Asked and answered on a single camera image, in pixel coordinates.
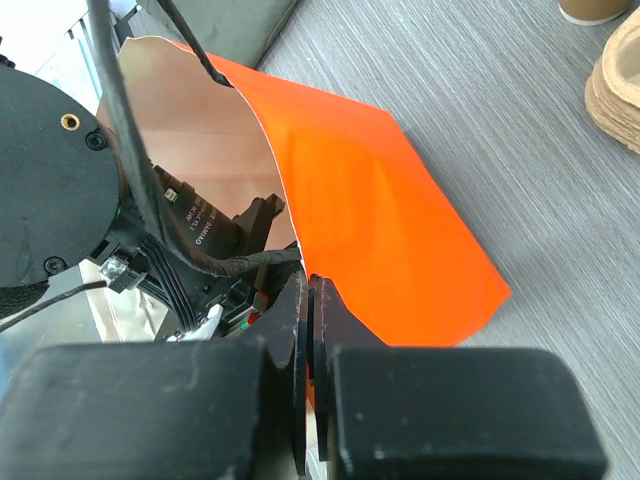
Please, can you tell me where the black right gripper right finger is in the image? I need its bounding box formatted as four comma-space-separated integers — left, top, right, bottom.
309, 274, 385, 461

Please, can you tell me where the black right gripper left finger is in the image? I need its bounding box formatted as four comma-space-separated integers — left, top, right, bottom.
245, 272, 309, 475

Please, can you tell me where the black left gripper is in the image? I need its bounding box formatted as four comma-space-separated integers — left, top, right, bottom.
99, 167, 301, 340

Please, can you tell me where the stack of paper cups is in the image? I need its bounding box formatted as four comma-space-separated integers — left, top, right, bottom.
558, 0, 632, 26

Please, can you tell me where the cardboard cup carrier stack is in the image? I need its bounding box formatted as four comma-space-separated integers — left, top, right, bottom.
584, 8, 639, 153

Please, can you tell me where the orange paper bag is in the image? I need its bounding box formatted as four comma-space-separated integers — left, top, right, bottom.
84, 0, 514, 401

